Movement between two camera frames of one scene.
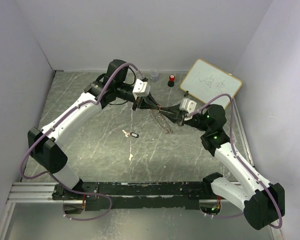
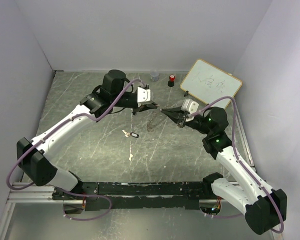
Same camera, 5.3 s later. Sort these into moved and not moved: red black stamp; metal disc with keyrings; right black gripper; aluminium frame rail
Moved: metal disc with keyrings
Not moved: aluminium frame rail; red black stamp; right black gripper
